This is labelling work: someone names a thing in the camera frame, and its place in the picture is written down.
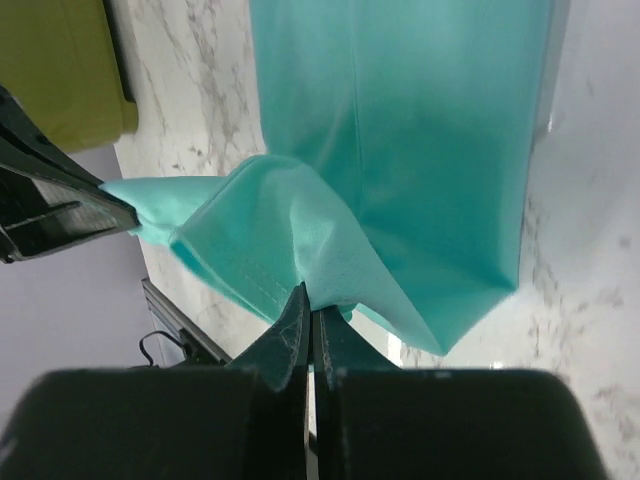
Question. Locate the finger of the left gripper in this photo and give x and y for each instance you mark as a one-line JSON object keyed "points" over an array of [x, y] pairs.
{"points": [[41, 216], [26, 151]]}

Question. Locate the olive green plastic bin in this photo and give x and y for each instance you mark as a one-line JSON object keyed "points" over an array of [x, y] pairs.
{"points": [[64, 63]]}

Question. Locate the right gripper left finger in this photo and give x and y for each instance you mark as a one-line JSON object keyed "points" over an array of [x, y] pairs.
{"points": [[244, 420]]}

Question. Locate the teal t shirt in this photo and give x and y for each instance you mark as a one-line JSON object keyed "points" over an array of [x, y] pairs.
{"points": [[398, 136]]}

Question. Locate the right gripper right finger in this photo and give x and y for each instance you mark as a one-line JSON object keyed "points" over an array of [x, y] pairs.
{"points": [[377, 421]]}

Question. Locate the aluminium extrusion rail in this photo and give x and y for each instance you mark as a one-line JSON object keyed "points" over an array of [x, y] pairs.
{"points": [[179, 334]]}

